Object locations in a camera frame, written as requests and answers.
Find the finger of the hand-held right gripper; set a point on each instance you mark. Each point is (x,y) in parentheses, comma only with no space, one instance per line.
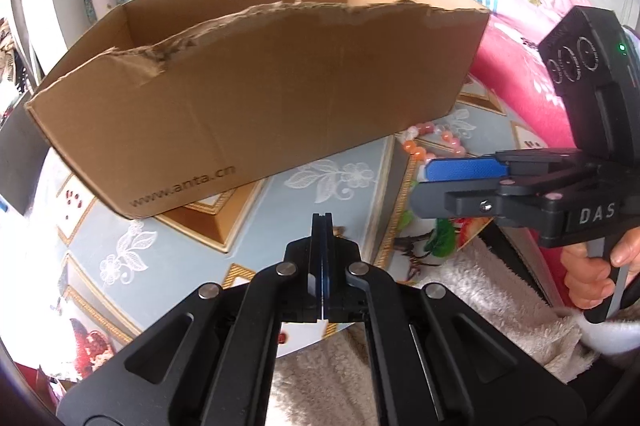
(465,169)
(460,201)

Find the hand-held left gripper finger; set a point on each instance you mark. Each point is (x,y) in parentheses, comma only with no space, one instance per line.
(317,246)
(329,256)

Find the brown cardboard box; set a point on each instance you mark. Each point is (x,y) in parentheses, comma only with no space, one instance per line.
(260,106)

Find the person's right hand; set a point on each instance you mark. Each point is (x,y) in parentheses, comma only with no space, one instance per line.
(580,278)

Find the pink blanket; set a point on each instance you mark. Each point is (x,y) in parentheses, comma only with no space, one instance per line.
(515,71)

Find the white fleece garment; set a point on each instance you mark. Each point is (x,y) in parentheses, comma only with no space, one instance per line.
(480,306)

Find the fruit print tablecloth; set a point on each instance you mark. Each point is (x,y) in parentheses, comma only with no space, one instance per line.
(200,256)

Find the grey cabinet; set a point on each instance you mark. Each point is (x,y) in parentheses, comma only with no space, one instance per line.
(20,161)

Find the pile of clothes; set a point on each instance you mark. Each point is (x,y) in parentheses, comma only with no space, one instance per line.
(12,61)

